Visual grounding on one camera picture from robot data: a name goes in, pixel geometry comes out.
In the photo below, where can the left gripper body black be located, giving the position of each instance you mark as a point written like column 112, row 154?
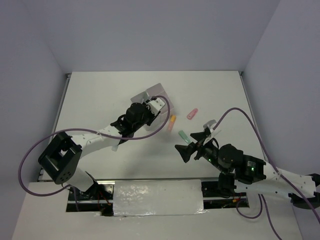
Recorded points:
column 147, row 118

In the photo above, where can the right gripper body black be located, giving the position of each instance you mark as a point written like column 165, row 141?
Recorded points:
column 207, row 151

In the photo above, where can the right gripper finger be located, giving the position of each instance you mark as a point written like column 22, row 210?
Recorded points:
column 202, row 137
column 186, row 151

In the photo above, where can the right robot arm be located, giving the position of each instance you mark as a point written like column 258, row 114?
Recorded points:
column 241, row 173

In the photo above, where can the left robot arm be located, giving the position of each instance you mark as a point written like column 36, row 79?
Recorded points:
column 61, row 157

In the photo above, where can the left white divided container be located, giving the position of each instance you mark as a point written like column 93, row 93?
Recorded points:
column 138, row 98

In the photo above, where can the pink eraser case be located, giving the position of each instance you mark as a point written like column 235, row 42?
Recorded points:
column 192, row 114

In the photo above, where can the pink orange highlighter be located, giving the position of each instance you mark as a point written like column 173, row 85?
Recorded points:
column 171, row 123

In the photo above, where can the light blue pen case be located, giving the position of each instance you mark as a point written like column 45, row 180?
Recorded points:
column 114, row 148

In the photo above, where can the silver foil sheet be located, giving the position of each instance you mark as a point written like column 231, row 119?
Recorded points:
column 158, row 198

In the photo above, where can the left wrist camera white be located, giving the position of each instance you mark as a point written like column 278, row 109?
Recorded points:
column 155, row 105

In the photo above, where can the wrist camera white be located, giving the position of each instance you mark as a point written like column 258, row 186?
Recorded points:
column 210, row 126
column 155, row 105

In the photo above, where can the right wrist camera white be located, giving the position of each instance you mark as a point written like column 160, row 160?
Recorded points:
column 210, row 126

